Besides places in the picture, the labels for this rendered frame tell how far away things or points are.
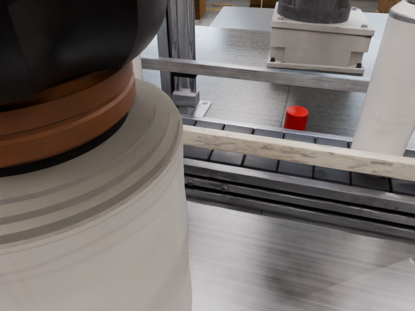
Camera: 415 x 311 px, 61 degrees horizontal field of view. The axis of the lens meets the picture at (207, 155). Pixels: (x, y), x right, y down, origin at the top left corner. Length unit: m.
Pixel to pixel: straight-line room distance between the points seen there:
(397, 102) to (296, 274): 0.18
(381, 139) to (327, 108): 0.27
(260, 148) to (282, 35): 0.43
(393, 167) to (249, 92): 0.35
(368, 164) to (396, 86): 0.08
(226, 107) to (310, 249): 0.35
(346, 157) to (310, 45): 0.44
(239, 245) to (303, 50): 0.54
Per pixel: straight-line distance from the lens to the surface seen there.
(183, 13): 0.51
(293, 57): 0.78
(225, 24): 1.10
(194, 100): 0.49
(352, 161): 0.37
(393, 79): 0.36
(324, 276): 0.30
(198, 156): 0.40
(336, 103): 0.66
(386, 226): 0.41
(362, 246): 0.33
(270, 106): 0.62
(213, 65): 0.42
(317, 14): 0.77
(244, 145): 0.37
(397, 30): 0.35
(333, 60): 0.79
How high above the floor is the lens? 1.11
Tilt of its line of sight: 36 degrees down
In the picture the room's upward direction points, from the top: straight up
